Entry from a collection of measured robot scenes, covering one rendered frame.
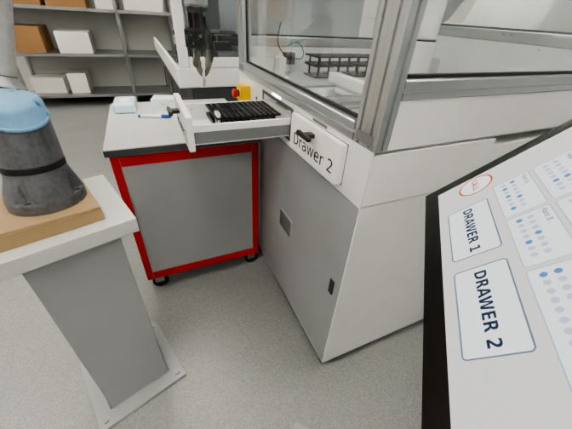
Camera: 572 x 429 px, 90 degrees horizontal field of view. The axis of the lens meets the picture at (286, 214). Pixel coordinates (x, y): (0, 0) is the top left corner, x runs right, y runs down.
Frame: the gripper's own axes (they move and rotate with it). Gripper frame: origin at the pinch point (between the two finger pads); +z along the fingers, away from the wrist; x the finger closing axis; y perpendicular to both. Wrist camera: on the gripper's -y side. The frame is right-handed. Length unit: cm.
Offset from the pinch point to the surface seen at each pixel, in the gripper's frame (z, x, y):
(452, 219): -1, 53, 90
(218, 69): 9, -8, -62
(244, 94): 10.7, 12.9, -15.6
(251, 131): 11.9, 21.0, 27.3
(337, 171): 12, 46, 52
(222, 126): 9.6, 12.5, 30.9
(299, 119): 5.9, 35.9, 30.8
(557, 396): -4, 48, 111
